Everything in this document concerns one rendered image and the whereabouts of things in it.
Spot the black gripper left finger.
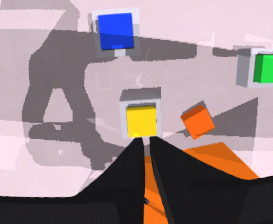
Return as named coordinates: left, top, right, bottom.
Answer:
left=0, top=137, right=145, bottom=224

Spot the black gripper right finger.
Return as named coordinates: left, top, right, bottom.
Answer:
left=149, top=136, right=273, bottom=224

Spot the green button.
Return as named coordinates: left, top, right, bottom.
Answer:
left=236, top=48, right=273, bottom=89

